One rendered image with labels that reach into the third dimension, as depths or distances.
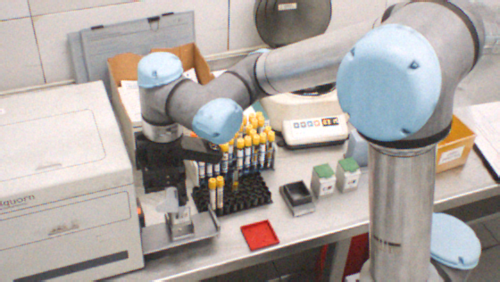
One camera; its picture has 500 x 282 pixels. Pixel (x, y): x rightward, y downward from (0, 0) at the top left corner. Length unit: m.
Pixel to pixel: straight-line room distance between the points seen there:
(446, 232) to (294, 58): 0.37
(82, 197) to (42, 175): 0.08
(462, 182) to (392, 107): 0.94
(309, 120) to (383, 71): 0.93
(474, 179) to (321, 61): 0.79
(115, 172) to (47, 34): 0.65
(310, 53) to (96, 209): 0.49
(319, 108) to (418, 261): 0.78
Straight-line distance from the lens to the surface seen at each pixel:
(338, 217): 1.45
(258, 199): 1.43
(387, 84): 0.69
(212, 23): 1.77
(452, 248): 1.04
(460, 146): 1.59
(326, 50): 0.93
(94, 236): 1.22
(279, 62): 1.00
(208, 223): 1.35
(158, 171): 1.15
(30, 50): 1.70
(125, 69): 1.69
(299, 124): 1.59
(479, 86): 1.96
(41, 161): 1.15
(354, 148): 1.51
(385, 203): 0.82
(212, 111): 0.97
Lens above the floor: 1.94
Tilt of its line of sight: 42 degrees down
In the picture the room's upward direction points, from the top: 3 degrees clockwise
